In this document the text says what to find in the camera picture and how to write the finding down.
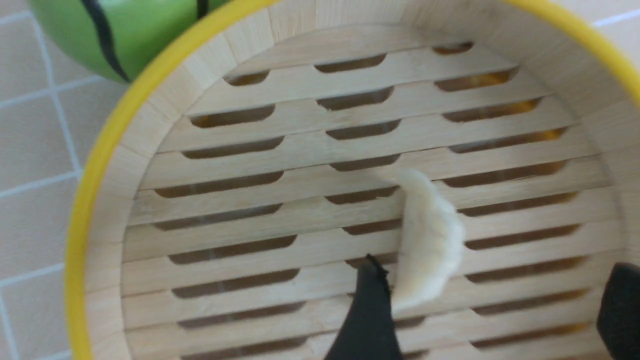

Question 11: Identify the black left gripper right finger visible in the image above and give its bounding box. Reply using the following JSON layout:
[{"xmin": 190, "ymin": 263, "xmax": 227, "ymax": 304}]
[{"xmin": 596, "ymin": 262, "xmax": 640, "ymax": 360}]

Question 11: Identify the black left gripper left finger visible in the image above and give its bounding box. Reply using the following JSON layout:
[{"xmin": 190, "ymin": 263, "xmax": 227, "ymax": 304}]
[{"xmin": 325, "ymin": 254, "xmax": 403, "ymax": 360}]

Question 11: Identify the white dumpling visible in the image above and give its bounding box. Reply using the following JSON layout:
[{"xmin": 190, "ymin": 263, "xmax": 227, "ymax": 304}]
[{"xmin": 391, "ymin": 169, "xmax": 466, "ymax": 317}]

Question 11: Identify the bamboo steamer tray yellow rim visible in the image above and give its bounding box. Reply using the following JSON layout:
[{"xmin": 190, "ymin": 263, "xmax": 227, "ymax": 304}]
[{"xmin": 65, "ymin": 0, "xmax": 640, "ymax": 360}]

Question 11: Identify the green watermelon toy ball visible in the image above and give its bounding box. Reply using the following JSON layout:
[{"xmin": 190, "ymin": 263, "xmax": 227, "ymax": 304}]
[{"xmin": 28, "ymin": 0, "xmax": 225, "ymax": 83}]

